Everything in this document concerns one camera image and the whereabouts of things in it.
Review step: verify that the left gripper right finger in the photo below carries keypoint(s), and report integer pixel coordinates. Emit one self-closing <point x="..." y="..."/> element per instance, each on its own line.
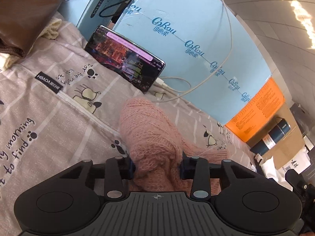
<point x="241" y="198"/>

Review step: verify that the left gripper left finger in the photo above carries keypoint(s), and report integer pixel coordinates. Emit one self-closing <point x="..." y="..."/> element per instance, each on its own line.
<point x="67" y="202"/>

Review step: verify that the pink knitted sweater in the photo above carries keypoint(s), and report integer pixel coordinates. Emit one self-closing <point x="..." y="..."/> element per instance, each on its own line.
<point x="156" y="146"/>

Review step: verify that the white plastic bag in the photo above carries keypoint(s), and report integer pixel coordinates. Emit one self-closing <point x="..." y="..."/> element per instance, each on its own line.
<point x="300" y="162"/>

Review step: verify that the white cloth garment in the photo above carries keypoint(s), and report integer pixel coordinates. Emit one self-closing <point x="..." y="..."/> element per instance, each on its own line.
<point x="269" y="171"/>

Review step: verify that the brown cardboard box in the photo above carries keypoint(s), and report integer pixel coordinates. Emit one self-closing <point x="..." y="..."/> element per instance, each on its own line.
<point x="288" y="146"/>

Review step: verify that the dark blue thermos bottle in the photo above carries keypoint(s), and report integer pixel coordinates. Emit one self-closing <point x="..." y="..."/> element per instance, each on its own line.
<point x="272" y="138"/>

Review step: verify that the orange printed envelope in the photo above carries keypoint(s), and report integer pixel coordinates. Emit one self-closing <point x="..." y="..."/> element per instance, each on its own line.
<point x="257" y="112"/>

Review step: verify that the large light blue box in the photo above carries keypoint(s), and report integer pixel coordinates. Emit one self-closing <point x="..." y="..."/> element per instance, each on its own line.
<point x="208" y="53"/>

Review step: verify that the smartphone with lit screen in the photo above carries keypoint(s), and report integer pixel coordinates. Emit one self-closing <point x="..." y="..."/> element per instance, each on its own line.
<point x="115" y="52"/>

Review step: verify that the brown leather bag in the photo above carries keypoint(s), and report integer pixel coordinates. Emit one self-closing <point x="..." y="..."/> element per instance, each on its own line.
<point x="22" y="21"/>

